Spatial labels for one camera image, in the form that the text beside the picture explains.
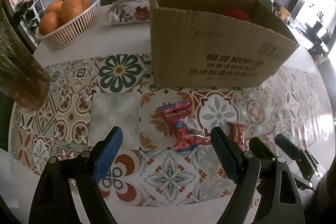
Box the small red candy packet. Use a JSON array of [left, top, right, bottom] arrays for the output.
[[229, 122, 246, 151]]

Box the red snack packet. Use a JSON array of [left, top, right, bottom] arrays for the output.
[[156, 101, 206, 152]]

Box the red pompom green plush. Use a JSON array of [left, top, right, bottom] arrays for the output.
[[222, 9, 251, 22]]

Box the dark side chair right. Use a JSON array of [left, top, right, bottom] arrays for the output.
[[317, 59, 336, 89]]

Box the patterned tablecloth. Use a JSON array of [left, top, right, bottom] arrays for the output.
[[7, 3, 334, 224]]

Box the glass vase with water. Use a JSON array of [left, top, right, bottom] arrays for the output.
[[1, 10, 51, 111]]

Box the brown cardboard box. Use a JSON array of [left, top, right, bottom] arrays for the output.
[[150, 0, 299, 88]]

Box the orange fruit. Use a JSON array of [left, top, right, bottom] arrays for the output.
[[46, 1, 63, 14], [80, 0, 91, 10], [60, 0, 83, 24], [39, 11, 60, 36]]

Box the white basket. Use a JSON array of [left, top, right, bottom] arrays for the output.
[[35, 0, 102, 50]]

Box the white shoe rack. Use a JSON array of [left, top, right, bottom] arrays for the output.
[[15, 0, 45, 32]]

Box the floral tissue box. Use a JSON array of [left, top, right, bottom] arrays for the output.
[[104, 0, 150, 26]]

